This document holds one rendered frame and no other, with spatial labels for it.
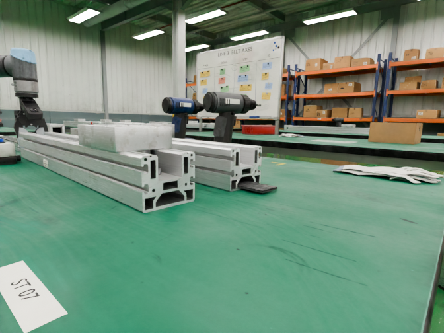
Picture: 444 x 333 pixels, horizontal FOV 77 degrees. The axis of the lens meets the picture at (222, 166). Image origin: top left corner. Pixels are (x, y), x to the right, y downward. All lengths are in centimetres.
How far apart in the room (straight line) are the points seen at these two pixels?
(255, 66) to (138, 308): 376
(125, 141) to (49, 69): 1238
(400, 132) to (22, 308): 232
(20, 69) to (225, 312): 113
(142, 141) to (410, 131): 209
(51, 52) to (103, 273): 1275
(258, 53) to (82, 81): 1018
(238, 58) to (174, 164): 368
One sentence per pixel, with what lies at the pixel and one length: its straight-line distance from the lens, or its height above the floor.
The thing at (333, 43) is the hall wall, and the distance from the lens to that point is 1189.
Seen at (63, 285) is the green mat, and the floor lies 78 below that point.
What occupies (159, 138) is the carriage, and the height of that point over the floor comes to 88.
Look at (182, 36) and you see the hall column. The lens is 958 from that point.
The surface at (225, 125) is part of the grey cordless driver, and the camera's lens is 82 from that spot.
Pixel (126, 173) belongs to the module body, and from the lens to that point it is 46.
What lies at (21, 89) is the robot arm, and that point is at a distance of 124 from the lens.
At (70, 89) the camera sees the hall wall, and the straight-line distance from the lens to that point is 1302.
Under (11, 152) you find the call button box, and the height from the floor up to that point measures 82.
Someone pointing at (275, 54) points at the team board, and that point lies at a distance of 378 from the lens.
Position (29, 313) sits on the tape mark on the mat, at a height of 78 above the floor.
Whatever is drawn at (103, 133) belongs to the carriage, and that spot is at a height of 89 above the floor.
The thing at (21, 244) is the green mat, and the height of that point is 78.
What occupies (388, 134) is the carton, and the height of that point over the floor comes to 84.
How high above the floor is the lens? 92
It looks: 9 degrees down
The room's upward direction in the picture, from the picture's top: 1 degrees clockwise
